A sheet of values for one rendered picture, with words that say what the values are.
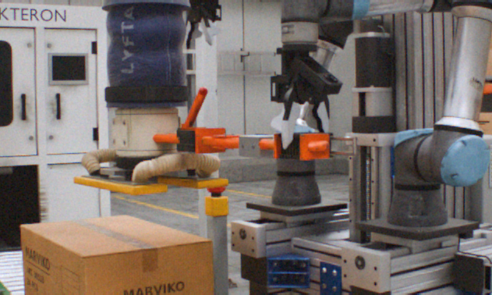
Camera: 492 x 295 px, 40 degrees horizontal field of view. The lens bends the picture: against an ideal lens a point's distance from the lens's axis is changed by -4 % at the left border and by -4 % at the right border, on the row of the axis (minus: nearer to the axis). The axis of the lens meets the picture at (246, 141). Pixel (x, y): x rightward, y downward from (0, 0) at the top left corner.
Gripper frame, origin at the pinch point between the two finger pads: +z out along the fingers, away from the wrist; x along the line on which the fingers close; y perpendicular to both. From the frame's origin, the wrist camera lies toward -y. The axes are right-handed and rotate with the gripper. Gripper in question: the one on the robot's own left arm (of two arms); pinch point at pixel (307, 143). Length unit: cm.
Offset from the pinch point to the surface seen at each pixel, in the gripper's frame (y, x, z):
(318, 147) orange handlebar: -5.2, 2.1, 0.4
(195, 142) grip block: 32.2, 4.8, 0.5
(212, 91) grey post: 309, -206, -19
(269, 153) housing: 10.5, 1.0, 2.2
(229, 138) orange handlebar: 21.1, 3.3, -0.6
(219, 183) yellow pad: 43.5, -10.7, 12.0
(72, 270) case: 73, 18, 37
